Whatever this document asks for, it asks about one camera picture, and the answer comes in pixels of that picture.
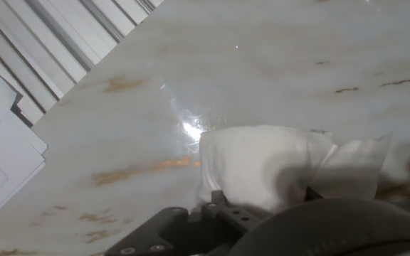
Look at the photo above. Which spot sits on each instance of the marble pattern board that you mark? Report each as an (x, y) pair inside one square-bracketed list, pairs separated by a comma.
[(119, 124)]

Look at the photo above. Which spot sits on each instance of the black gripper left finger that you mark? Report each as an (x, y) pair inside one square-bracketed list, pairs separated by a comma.
[(190, 231)]

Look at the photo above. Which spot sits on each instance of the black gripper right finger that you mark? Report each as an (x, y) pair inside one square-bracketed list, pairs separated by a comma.
[(311, 195)]

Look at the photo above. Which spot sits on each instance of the white toilet paper roll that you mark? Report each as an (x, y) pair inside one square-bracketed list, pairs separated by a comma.
[(255, 167)]

